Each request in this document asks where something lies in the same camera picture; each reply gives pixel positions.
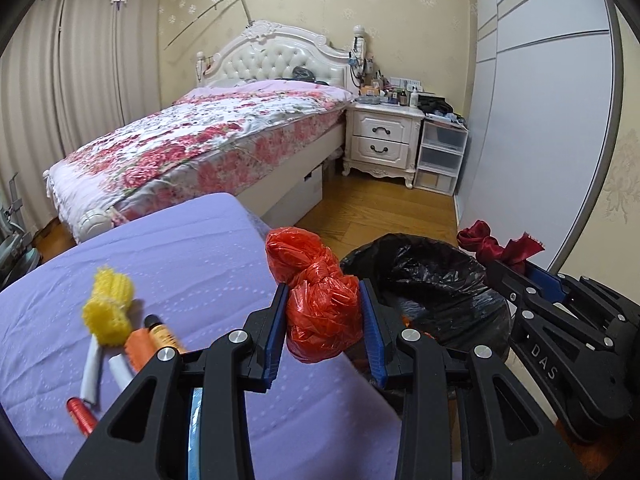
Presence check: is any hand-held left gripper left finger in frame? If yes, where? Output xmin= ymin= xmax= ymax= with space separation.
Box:
xmin=62 ymin=282 xmax=292 ymax=480

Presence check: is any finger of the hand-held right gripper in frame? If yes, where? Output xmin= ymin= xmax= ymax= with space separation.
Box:
xmin=528 ymin=265 xmax=640 ymax=356
xmin=485 ymin=258 xmax=622 ymax=357

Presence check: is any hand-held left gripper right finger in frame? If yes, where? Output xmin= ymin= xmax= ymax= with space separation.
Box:
xmin=357 ymin=279 xmax=588 ymax=480

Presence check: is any dark red ribbon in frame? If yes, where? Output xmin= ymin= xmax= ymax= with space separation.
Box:
xmin=456 ymin=220 xmax=546 ymax=267

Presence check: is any red plastic bag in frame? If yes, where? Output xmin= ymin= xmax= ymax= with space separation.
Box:
xmin=264 ymin=227 xmax=365 ymax=365

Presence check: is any trash bin with black liner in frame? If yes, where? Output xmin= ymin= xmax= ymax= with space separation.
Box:
xmin=339 ymin=232 xmax=513 ymax=418

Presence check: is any orange tube with black cap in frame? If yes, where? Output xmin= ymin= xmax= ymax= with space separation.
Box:
xmin=144 ymin=314 xmax=183 ymax=353

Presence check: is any light blue packet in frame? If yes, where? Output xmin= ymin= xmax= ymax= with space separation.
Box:
xmin=186 ymin=386 xmax=205 ymax=480

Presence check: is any orange ribbed wrapper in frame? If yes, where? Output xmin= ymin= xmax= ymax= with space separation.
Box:
xmin=124 ymin=327 xmax=158 ymax=373

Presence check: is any yellow foam fruit net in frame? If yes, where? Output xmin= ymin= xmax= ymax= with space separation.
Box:
xmin=81 ymin=266 xmax=136 ymax=347

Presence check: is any white tube with green print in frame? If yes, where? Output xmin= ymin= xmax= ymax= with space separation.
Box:
xmin=81 ymin=336 xmax=103 ymax=406

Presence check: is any red ribbed spool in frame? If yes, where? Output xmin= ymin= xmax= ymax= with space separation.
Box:
xmin=66 ymin=396 xmax=99 ymax=436

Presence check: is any purple tablecloth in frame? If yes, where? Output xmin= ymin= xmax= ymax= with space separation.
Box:
xmin=0 ymin=192 xmax=406 ymax=480

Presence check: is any clear plastic drawer unit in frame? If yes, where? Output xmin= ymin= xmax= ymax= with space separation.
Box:
xmin=414 ymin=117 xmax=471 ymax=196

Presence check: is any grey sliding wardrobe door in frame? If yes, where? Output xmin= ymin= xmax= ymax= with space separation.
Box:
xmin=452 ymin=0 xmax=626 ymax=273

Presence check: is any white storage box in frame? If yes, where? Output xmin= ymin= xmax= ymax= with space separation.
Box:
xmin=255 ymin=165 xmax=326 ymax=226

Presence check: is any pile of dark clothes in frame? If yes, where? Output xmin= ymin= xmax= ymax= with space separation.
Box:
xmin=417 ymin=92 xmax=468 ymax=126

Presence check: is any white nightstand with drawers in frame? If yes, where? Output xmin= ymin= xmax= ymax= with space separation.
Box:
xmin=342 ymin=100 xmax=426 ymax=191

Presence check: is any pink floral blanket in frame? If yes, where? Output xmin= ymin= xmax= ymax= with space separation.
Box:
xmin=47 ymin=85 xmax=353 ymax=221

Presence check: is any cluster of bottles and jars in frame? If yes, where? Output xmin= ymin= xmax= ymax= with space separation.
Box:
xmin=357 ymin=67 xmax=426 ymax=108

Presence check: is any lilac bed sheet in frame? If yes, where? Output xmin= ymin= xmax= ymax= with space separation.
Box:
xmin=172 ymin=80 xmax=353 ymax=108

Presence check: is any black object on bed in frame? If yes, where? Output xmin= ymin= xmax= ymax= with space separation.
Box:
xmin=290 ymin=65 xmax=328 ymax=83

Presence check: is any grey metal stand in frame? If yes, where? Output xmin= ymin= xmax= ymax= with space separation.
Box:
xmin=0 ymin=172 xmax=41 ymax=281

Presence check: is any white bed with tufted headboard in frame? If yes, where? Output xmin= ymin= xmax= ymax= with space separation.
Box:
xmin=44 ymin=20 xmax=368 ymax=246

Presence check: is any beige curtain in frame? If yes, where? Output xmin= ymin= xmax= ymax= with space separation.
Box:
xmin=0 ymin=0 xmax=163 ymax=241

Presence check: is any thin metal rod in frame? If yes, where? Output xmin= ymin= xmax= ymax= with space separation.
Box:
xmin=165 ymin=0 xmax=256 ymax=51

